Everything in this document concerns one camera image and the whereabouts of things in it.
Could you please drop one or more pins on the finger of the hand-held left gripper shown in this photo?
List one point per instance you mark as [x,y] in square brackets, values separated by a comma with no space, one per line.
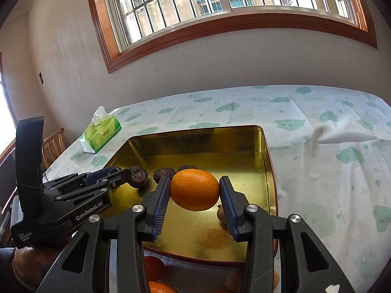
[96,176]
[117,178]

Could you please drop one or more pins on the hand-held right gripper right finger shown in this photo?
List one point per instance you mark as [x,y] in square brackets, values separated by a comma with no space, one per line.
[229,210]

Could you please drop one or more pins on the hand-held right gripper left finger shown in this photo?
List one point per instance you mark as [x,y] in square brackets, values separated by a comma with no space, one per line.
[160,207]

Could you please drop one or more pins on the wrinkled dark passion fruit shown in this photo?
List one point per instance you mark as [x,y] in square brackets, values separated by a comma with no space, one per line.
[187,168]
[139,175]
[163,173]

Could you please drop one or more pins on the smooth mandarin orange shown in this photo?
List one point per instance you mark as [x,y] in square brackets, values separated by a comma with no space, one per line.
[195,190]

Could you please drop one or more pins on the red cherry tomato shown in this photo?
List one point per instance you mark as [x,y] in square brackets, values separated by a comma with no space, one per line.
[152,268]

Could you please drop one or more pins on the red tin box gold inside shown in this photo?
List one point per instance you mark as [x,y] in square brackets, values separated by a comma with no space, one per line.
[198,146]

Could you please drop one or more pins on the small mandarin orange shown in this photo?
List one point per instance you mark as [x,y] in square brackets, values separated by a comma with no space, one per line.
[160,287]

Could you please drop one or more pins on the person's left forearm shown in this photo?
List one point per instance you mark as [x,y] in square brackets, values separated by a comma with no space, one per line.
[6,259]

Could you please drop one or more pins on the person's left hand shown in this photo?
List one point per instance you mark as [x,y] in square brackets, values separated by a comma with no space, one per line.
[33,262]

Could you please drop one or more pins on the wooden chair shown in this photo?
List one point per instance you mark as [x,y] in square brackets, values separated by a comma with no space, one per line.
[52,137]

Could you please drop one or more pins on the green tissue pack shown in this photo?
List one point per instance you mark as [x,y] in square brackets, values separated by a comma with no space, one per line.
[100,131]

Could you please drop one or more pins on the bright side window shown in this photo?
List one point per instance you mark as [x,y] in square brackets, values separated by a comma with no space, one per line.
[6,113]

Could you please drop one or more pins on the wooden framed barred window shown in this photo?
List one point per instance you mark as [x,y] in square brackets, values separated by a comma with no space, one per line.
[213,26]

